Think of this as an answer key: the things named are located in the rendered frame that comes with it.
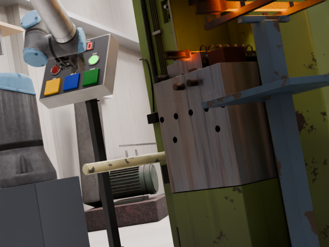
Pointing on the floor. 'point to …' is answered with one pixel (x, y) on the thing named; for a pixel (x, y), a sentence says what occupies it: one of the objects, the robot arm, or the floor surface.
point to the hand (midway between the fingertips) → (82, 66)
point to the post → (104, 188)
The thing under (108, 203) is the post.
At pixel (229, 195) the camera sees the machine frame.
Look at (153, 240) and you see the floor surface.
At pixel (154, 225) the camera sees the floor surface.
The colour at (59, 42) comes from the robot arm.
